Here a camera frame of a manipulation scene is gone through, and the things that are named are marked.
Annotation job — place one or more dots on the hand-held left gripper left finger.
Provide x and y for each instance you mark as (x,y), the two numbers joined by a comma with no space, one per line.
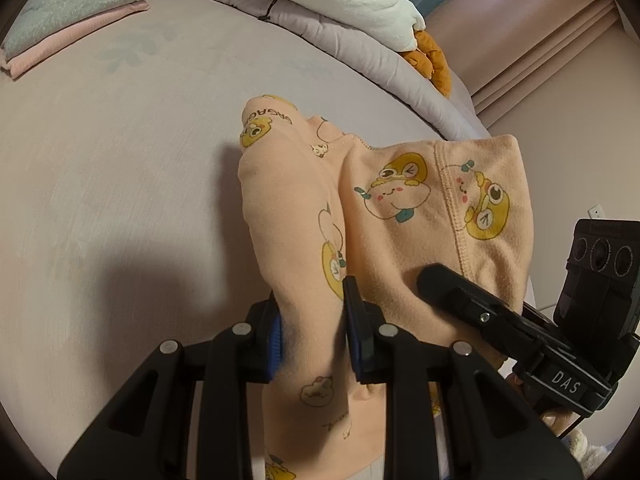
(275,340)

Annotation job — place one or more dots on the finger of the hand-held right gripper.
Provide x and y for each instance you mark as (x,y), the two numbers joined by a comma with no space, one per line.
(460,297)

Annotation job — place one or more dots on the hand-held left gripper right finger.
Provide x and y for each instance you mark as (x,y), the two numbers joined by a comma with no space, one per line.
(352,330)

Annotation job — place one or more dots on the orange cartoon print pants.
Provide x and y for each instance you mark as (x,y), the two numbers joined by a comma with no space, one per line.
(400,240)

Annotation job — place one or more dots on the person's right hand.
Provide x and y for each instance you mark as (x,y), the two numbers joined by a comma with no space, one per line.
(560,422)

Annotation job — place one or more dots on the white fuzzy cloth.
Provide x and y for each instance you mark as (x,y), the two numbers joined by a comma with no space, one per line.
(592,447)

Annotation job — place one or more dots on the pale pink bed sheet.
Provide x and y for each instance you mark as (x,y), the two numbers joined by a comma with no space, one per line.
(125,185)

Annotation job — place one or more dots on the orange plush toy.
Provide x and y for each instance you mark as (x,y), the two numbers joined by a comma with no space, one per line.
(432,57)

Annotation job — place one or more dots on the beige curtain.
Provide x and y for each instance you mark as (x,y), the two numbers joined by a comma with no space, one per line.
(525,35)

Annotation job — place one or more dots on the pale pink quilt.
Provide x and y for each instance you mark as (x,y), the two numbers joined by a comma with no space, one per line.
(350,45)

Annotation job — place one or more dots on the pink folded cloth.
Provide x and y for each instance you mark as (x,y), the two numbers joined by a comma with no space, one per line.
(75,35)

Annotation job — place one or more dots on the teal folded towel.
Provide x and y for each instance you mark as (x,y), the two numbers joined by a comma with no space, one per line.
(65,10)

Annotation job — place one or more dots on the white wall socket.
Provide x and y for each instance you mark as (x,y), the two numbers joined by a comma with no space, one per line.
(596,211)

